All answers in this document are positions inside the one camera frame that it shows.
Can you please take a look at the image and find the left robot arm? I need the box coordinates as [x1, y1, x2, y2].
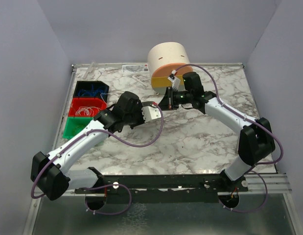
[30, 92, 163, 201]

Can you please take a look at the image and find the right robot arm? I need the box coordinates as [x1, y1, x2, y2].
[159, 71, 276, 183]

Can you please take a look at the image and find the clear plastic strip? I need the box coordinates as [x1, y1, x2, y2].
[85, 62, 97, 76]

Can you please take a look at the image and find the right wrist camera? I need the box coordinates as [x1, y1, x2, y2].
[167, 70, 181, 91]

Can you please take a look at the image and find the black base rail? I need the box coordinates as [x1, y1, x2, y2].
[75, 174, 248, 204]

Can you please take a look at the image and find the white flat packet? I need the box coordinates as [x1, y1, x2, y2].
[122, 64, 149, 73]

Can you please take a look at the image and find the white cable coil in bin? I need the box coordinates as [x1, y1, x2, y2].
[75, 105, 103, 117]

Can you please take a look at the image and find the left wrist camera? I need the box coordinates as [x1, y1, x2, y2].
[141, 101, 162, 123]

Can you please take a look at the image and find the blue cable coil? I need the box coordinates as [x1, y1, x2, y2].
[76, 84, 108, 97]

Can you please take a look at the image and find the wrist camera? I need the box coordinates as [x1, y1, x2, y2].
[141, 101, 162, 123]
[167, 70, 181, 91]

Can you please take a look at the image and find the cream cylindrical drawer cabinet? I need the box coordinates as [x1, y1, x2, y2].
[147, 42, 193, 94]

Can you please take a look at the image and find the white plastic stick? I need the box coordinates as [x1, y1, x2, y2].
[132, 76, 148, 87]

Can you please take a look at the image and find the red storage bin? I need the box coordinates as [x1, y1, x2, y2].
[68, 97, 107, 117]

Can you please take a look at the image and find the green storage bin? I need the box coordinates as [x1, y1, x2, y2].
[63, 117, 93, 140]

